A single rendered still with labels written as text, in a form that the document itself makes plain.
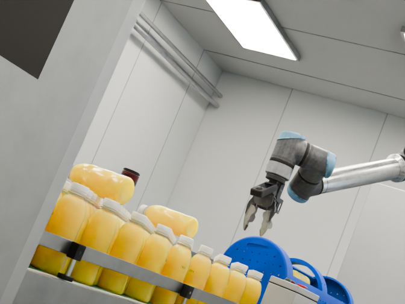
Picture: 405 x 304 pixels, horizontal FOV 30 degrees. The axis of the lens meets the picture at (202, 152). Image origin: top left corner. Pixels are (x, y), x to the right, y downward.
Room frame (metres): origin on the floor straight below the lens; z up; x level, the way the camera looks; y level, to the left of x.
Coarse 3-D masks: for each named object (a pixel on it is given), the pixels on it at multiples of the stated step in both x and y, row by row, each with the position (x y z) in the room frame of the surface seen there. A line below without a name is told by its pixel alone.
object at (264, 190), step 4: (260, 184) 2.56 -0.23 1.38; (264, 184) 2.56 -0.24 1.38; (268, 184) 2.57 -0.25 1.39; (272, 184) 2.57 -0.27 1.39; (276, 184) 2.57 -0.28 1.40; (252, 188) 2.51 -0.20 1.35; (256, 188) 2.51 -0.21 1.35; (260, 188) 2.51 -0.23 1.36; (264, 188) 2.52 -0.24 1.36; (268, 188) 2.53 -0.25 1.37; (272, 188) 2.55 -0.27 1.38; (276, 188) 2.58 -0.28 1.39; (252, 192) 2.51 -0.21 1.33; (256, 192) 2.50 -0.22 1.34; (260, 192) 2.49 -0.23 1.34; (264, 192) 2.51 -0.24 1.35; (268, 192) 2.53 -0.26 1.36; (256, 196) 2.51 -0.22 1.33; (260, 196) 2.50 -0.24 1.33; (264, 196) 2.52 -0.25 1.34
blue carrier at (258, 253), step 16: (240, 240) 2.86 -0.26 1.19; (256, 240) 2.83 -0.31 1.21; (240, 256) 2.85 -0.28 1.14; (256, 256) 2.81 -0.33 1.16; (272, 256) 2.78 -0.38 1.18; (288, 256) 2.81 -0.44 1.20; (272, 272) 2.77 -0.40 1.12; (288, 272) 2.75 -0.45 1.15; (304, 272) 3.44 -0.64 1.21; (320, 288) 3.09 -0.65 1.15; (336, 288) 3.53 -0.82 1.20
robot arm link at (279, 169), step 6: (270, 162) 2.58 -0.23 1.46; (276, 162) 2.56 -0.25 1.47; (270, 168) 2.57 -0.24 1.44; (276, 168) 2.56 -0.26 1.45; (282, 168) 2.56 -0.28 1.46; (288, 168) 2.56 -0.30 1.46; (276, 174) 2.57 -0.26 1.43; (282, 174) 2.56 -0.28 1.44; (288, 174) 2.57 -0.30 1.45; (288, 180) 2.59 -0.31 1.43
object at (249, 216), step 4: (252, 204) 2.60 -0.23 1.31; (252, 208) 2.60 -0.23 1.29; (256, 208) 2.61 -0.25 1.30; (248, 212) 2.60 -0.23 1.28; (252, 212) 2.59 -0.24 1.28; (248, 216) 2.60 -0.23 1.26; (252, 216) 2.60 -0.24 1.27; (244, 220) 2.60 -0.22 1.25; (248, 220) 2.60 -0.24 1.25; (252, 220) 2.64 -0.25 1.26; (244, 224) 2.60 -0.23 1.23; (244, 228) 2.60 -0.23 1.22
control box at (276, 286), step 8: (272, 280) 2.37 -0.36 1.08; (280, 280) 2.36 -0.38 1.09; (272, 288) 2.37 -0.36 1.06; (280, 288) 2.36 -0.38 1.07; (288, 288) 2.34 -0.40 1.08; (296, 288) 2.33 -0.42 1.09; (264, 296) 2.38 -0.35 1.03; (272, 296) 2.36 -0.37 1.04; (280, 296) 2.35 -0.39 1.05; (288, 296) 2.34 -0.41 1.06; (296, 296) 2.33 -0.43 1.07; (304, 296) 2.39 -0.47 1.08; (312, 296) 2.44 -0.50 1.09
